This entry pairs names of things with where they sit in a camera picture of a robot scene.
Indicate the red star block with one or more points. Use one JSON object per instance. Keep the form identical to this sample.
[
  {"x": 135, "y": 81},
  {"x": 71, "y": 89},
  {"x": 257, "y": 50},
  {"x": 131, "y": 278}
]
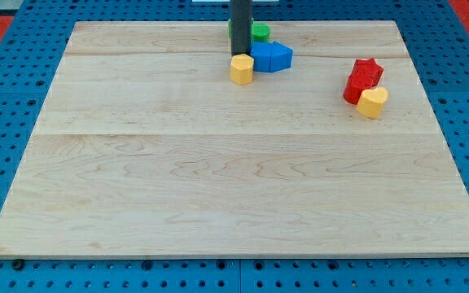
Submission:
[{"x": 368, "y": 68}]

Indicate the green circle block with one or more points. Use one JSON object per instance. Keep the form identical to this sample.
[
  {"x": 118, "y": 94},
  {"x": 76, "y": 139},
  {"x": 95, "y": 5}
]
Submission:
[{"x": 260, "y": 32}]

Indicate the blue pentagon block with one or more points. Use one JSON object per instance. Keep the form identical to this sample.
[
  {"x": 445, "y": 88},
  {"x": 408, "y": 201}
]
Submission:
[{"x": 281, "y": 57}]

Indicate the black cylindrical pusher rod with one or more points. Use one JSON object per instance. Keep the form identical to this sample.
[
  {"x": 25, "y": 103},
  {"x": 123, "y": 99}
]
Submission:
[{"x": 240, "y": 26}]

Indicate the light wooden board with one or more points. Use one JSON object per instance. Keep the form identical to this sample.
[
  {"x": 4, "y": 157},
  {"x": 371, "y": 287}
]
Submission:
[{"x": 145, "y": 149}]

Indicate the yellow heart block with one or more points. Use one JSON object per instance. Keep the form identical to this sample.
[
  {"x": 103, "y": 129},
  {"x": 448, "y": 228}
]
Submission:
[{"x": 371, "y": 102}]

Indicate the green block behind rod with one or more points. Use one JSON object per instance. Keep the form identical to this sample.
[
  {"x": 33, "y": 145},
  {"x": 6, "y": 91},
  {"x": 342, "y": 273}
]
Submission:
[{"x": 229, "y": 27}]

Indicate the yellow hexagon block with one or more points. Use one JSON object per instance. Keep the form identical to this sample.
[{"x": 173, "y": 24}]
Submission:
[{"x": 241, "y": 69}]

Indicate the red round block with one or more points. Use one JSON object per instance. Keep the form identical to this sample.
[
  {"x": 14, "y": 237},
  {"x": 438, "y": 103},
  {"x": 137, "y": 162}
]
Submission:
[{"x": 354, "y": 87}]

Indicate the blue cube block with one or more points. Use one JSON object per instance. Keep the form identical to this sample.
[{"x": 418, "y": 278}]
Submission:
[{"x": 261, "y": 53}]

